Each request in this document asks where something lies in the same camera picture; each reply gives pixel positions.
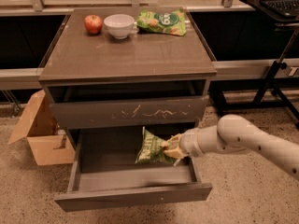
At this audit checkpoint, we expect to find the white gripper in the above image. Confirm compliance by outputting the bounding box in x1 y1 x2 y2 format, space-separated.
162 128 204 166

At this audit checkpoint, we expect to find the green jalapeno chip bag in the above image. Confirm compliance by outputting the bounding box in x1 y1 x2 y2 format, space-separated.
135 128 177 164

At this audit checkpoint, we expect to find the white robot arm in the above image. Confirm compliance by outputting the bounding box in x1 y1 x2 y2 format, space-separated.
163 115 299 180

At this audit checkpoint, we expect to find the grey scratched upper drawer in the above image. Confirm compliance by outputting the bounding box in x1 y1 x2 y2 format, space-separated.
50 95 208 129

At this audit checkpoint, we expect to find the open grey middle drawer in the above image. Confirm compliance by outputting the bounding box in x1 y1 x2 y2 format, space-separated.
55 126 212 212

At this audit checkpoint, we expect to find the grey drawer cabinet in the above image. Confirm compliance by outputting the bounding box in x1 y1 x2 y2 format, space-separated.
39 9 216 135

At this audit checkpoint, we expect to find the green snack bag with logo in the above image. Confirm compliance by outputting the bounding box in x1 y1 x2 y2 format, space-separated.
136 9 186 36

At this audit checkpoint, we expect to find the open cardboard box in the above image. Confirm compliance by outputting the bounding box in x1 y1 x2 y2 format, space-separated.
8 90 75 165

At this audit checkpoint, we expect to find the white ceramic bowl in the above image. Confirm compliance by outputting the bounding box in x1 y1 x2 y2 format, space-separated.
104 14 135 39

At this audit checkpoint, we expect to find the red apple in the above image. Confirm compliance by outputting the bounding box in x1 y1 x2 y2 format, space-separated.
84 15 103 35

